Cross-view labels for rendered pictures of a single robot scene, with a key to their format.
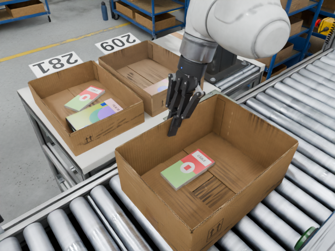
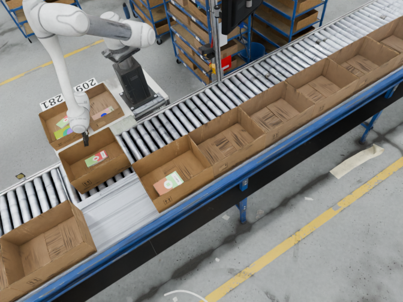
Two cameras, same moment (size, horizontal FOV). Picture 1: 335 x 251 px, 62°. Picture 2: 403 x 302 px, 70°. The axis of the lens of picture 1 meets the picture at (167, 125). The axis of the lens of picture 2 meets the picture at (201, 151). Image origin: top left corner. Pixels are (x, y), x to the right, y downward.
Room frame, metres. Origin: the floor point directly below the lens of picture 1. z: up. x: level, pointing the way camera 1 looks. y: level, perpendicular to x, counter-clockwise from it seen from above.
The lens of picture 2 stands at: (-0.49, -1.16, 2.43)
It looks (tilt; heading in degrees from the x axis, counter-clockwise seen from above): 54 degrees down; 16
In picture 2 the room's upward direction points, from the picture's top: 11 degrees counter-clockwise
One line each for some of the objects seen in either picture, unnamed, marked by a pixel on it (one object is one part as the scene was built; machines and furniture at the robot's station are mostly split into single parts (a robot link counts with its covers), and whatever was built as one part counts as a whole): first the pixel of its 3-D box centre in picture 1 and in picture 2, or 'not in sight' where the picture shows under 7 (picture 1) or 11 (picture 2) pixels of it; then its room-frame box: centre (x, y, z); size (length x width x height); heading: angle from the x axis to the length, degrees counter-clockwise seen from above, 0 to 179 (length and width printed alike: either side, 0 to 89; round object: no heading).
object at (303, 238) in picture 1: (304, 238); not in sight; (0.31, -0.32, 0.81); 0.07 x 0.01 x 0.07; 129
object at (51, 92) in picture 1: (85, 101); (63, 123); (0.85, 0.31, 0.80); 0.38 x 0.28 x 0.10; 39
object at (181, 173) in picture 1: (188, 168); (96, 159); (0.56, -0.06, 0.76); 0.16 x 0.07 x 0.02; 129
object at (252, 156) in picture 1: (205, 166); (95, 159); (0.50, -0.10, 0.83); 0.39 x 0.29 x 0.17; 130
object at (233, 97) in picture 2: not in sight; (235, 100); (1.20, -1.05, 0.72); 0.52 x 0.05 x 0.05; 39
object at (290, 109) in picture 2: not in sight; (274, 113); (0.84, -1.33, 0.97); 0.39 x 0.29 x 0.17; 129
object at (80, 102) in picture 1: (85, 98); (66, 120); (0.92, 0.33, 0.76); 0.16 x 0.07 x 0.02; 151
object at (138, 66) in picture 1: (150, 73); (98, 106); (1.05, 0.08, 0.80); 0.38 x 0.28 x 0.10; 41
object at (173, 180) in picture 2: not in sight; (170, 186); (0.28, -0.71, 0.92); 0.16 x 0.11 x 0.07; 131
